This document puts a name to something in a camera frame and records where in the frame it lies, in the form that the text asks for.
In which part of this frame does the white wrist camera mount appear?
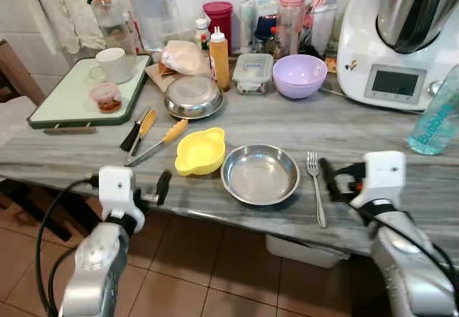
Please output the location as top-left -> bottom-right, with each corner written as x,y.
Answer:
363,150 -> 407,207
98,165 -> 144,224

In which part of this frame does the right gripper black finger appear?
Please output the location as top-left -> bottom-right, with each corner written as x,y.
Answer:
319,158 -> 339,204

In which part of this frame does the wooden chair white cushion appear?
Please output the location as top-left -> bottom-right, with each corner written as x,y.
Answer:
0,39 -> 45,149

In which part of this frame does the clear lidded food container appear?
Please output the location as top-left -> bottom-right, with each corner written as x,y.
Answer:
232,53 -> 275,95

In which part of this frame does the maroon plastic cup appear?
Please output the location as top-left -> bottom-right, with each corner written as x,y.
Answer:
202,1 -> 235,49

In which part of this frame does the white plastic box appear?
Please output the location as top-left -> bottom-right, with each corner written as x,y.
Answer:
265,235 -> 349,269

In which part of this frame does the white kitchen food processor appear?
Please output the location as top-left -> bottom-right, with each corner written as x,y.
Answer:
336,0 -> 459,113

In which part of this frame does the steel fork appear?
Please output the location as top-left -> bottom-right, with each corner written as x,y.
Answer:
306,151 -> 328,229

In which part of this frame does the orange-capped clear bottle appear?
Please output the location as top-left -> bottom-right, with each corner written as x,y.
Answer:
87,0 -> 137,52

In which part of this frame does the yellow plastic bowl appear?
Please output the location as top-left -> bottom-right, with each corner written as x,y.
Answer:
174,127 -> 227,176

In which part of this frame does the pink-lidded clear bottle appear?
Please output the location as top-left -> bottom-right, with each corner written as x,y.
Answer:
273,0 -> 311,56

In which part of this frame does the dark blue jar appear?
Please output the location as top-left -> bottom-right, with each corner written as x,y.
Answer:
256,14 -> 279,45

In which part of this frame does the beige hanging towel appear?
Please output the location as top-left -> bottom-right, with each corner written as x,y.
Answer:
27,0 -> 107,54

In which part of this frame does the clear plastic cup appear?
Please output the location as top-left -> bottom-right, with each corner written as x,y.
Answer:
308,5 -> 339,56

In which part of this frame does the small wooden board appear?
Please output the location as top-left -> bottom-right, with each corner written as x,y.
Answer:
146,62 -> 174,93

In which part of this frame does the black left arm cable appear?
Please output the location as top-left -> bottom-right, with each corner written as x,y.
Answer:
34,176 -> 101,316

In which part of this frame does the teal plastic water bottle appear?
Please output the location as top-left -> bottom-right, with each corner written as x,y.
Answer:
407,65 -> 459,156

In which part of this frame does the yellow-handled knife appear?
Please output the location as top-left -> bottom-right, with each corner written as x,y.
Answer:
129,109 -> 157,164

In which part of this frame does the steel tongs yellow handle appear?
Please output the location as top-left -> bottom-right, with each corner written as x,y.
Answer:
126,118 -> 189,167

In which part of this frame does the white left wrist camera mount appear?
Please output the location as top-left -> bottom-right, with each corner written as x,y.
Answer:
98,165 -> 144,224

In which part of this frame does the upturned steel bowl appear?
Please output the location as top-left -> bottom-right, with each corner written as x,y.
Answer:
164,75 -> 224,120

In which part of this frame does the purple plastic bowl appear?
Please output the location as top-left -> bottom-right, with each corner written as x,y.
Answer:
273,54 -> 328,100

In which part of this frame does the black-handled knife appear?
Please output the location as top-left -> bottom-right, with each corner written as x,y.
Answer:
120,107 -> 151,153

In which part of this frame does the white ceramic mug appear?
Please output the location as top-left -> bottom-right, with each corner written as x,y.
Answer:
89,47 -> 137,85

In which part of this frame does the grey power cable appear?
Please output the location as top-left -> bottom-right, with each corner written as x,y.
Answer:
319,84 -> 413,115

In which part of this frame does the small white bottle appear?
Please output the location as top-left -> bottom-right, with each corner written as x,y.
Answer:
194,18 -> 211,51

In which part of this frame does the clear plastic water jug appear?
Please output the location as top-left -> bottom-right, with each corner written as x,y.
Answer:
130,0 -> 180,51

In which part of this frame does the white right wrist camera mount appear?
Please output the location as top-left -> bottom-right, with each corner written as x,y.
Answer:
363,150 -> 407,207

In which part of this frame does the pale green tray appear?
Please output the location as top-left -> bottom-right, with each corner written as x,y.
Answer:
27,54 -> 153,130

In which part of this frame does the plastic bag with bread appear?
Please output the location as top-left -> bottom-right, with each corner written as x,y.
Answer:
158,39 -> 212,77

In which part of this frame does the orange squeeze bottle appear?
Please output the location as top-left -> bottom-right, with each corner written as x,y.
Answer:
209,27 -> 231,93

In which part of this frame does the white green packet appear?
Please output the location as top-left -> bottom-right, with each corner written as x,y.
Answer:
239,0 -> 258,52

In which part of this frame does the small plastic sauce tub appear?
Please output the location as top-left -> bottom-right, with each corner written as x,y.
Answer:
89,82 -> 123,114

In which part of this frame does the shallow steel plate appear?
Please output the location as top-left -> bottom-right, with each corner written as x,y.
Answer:
220,143 -> 301,207

